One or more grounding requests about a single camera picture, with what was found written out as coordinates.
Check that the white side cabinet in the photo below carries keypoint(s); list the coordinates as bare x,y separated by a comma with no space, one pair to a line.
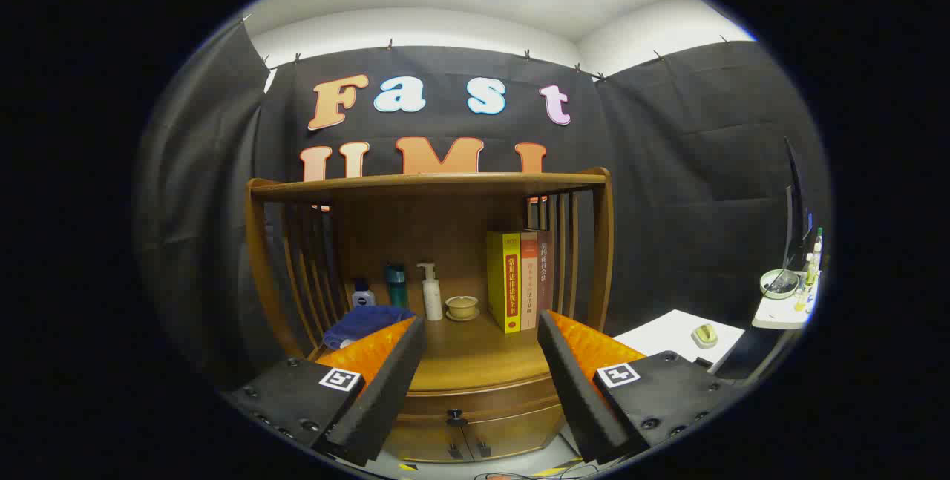
668,331

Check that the yellow lidded tea bowl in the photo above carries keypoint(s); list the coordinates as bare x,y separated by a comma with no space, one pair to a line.
462,307

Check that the black drawer knob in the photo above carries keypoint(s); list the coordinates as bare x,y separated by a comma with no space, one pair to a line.
456,416

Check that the dark monitor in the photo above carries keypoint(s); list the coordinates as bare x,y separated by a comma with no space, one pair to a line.
795,205

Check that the white bowl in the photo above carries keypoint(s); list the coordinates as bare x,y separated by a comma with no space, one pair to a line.
779,283

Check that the wooden cabinet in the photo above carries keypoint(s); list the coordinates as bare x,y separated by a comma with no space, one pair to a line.
438,228

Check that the white desk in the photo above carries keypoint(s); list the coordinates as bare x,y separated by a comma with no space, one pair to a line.
775,313

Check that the wooden drawer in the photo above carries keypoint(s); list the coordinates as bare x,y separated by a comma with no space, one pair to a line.
505,398

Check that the white pump bottle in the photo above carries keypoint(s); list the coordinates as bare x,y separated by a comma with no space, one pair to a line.
432,298

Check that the thick yellow book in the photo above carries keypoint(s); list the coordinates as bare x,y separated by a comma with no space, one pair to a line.
505,280

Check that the orange and white book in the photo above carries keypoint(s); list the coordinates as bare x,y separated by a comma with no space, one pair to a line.
528,280

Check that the brown book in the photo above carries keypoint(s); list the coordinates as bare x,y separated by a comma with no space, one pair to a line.
544,272

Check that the clear bottle green cap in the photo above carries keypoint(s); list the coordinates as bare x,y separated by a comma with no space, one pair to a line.
817,250

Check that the teal bottle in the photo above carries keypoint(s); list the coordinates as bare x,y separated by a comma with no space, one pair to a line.
397,287

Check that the wooden cabinet door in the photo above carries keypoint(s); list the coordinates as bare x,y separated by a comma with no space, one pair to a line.
423,443
512,432

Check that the small white bottle blue cap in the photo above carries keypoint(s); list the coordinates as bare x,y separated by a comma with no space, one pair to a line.
363,296

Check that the pale green tape dispenser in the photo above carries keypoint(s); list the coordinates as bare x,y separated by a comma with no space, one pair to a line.
705,334

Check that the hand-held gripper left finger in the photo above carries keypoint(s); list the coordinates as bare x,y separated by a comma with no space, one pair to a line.
386,391

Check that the blue folded towel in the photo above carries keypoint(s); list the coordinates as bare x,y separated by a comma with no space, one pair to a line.
364,320

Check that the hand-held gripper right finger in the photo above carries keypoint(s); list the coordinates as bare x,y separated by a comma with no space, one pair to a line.
579,391

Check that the wooden countertop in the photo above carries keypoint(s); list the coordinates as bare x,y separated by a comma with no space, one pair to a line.
475,354

